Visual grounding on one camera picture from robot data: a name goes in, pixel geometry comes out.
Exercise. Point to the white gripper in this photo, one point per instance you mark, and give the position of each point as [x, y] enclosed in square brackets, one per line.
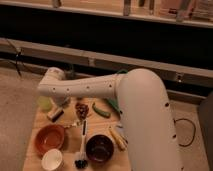
[61, 101]

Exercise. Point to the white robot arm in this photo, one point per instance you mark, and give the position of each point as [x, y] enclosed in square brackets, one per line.
[144, 109]

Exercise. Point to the green plastic tray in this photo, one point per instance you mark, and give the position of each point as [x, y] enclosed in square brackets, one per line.
[112, 102]

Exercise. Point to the light green plastic cup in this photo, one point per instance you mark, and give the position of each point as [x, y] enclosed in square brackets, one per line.
[44, 103]

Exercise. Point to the brown grape bunch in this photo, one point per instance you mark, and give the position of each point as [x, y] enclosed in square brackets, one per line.
[81, 110]

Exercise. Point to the orange bowl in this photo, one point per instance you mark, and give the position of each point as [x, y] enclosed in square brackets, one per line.
[49, 137]

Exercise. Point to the dark purple bowl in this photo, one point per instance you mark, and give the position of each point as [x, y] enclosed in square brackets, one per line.
[99, 149]

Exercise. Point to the grey cloth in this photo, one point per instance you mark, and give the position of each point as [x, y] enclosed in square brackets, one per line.
[119, 128]

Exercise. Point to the yellow stick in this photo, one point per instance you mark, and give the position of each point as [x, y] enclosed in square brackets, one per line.
[117, 138]

